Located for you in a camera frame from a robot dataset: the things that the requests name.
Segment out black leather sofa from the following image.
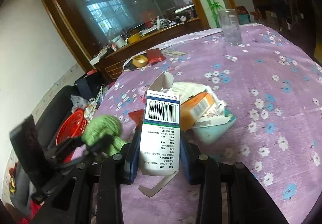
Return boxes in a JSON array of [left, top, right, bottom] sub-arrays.
[[10, 85, 80, 218]]

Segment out red plastic mesh basket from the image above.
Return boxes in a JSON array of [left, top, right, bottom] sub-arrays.
[[56, 108, 88, 163]]

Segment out white blue medicine box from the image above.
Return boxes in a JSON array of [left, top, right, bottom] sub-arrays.
[[139, 72, 180, 198]]

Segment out wooden counter ledge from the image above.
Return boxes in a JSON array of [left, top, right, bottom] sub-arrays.
[[94, 17, 210, 82]]

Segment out purple floral tablecloth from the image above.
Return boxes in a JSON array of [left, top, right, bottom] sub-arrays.
[[97, 24, 321, 223]]

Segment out yellow tape roll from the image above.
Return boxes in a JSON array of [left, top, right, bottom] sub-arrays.
[[132, 54, 149, 68]]

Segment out dark blue bag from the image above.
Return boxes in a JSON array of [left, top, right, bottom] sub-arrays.
[[75, 72, 108, 101]]

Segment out clear plastic bag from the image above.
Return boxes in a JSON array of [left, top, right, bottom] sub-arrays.
[[70, 95, 88, 113]]

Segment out large wall mirror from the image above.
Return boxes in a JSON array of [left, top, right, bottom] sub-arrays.
[[36, 0, 236, 74]]

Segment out white printed plastic bag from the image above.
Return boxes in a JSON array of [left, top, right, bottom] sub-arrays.
[[168, 82, 226, 115]]

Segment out clear drinking glass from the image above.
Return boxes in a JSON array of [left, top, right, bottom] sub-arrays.
[[218, 9, 242, 46]]

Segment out white container on counter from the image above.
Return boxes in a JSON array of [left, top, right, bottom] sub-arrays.
[[112, 35, 127, 49]]

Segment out dark red snack wrapper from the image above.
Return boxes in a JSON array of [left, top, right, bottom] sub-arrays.
[[128, 109, 144, 130]]

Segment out chopsticks in paper sleeve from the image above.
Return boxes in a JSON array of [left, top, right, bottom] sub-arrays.
[[161, 49, 186, 57]]

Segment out teal tissue pack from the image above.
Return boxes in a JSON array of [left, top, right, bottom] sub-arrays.
[[192, 109, 236, 145]]

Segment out red packet on table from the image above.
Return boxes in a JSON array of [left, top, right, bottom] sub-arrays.
[[146, 48, 166, 65]]

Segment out orange medicine box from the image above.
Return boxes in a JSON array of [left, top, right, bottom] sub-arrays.
[[180, 92, 215, 131]]

